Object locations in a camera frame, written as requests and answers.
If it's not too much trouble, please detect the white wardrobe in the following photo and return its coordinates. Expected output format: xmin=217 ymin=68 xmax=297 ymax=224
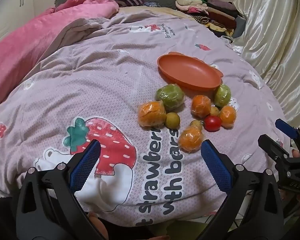
xmin=0 ymin=0 xmax=58 ymax=45

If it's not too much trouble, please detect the beige bed sheet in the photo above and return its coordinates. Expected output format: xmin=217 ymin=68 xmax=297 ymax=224
xmin=117 ymin=5 xmax=190 ymax=20

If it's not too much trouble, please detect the dark striped cloth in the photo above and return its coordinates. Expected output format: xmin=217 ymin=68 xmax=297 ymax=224
xmin=107 ymin=0 xmax=147 ymax=7

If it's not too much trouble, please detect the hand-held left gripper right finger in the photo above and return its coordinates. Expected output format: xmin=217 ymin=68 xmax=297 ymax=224
xmin=197 ymin=140 xmax=285 ymax=240

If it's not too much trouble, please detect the large plastic-wrapped green pear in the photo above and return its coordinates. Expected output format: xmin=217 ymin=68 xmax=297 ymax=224
xmin=155 ymin=84 xmax=185 ymax=111

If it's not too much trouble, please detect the pink quilt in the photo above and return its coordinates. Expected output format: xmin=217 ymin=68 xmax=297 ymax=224
xmin=0 ymin=0 xmax=120 ymax=110

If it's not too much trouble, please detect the red tomato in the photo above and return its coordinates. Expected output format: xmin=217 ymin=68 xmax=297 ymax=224
xmin=204 ymin=115 xmax=222 ymax=132

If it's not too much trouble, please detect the cream satin curtain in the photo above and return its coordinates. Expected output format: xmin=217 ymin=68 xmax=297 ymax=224
xmin=220 ymin=0 xmax=300 ymax=140

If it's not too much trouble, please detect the stack of folded clothes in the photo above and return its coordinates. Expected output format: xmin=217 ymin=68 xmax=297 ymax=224
xmin=175 ymin=0 xmax=245 ymax=39

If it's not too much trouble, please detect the strawberry printed blanket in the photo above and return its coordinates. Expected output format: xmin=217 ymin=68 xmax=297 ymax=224
xmin=0 ymin=11 xmax=294 ymax=230

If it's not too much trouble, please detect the orange plastic plate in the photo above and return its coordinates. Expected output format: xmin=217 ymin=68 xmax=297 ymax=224
xmin=157 ymin=52 xmax=223 ymax=91

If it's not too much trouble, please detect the yellow-green cloth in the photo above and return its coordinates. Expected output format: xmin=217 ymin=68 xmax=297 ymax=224
xmin=165 ymin=220 xmax=208 ymax=240

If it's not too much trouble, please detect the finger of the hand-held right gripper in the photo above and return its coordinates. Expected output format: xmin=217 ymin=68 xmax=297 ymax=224
xmin=258 ymin=134 xmax=290 ymax=160
xmin=275 ymin=119 xmax=300 ymax=153

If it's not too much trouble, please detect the plastic-wrapped orange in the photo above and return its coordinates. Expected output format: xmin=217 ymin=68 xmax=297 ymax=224
xmin=191 ymin=94 xmax=212 ymax=118
xmin=219 ymin=105 xmax=237 ymax=128
xmin=178 ymin=125 xmax=203 ymax=153
xmin=137 ymin=100 xmax=167 ymax=127

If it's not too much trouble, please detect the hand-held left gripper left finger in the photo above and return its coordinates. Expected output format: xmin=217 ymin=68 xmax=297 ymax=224
xmin=16 ymin=140 xmax=108 ymax=240

